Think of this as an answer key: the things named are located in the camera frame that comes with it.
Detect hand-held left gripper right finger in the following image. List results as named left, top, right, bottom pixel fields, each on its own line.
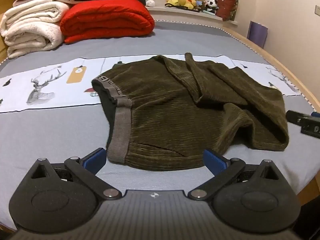
left=187, top=149, right=283, bottom=201

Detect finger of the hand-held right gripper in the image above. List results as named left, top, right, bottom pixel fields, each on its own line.
left=286, top=109, right=320, bottom=139

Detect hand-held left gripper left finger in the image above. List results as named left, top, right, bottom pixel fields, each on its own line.
left=29, top=147, right=122, bottom=201

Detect olive green corduroy pants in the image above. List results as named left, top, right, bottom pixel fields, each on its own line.
left=91, top=52, right=290, bottom=172

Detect red patterned cushion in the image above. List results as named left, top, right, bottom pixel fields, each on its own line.
left=215, top=0, right=240, bottom=22

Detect red folded blanket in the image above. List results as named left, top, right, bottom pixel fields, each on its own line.
left=60, top=0, right=155, bottom=44

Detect panda plush toy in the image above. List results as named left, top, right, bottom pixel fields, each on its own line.
left=205, top=0, right=219, bottom=14

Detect white fleece folded blanket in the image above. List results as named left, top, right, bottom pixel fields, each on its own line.
left=0, top=0, right=70, bottom=59

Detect white window sill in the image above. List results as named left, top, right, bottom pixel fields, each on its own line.
left=147, top=5, right=238, bottom=26

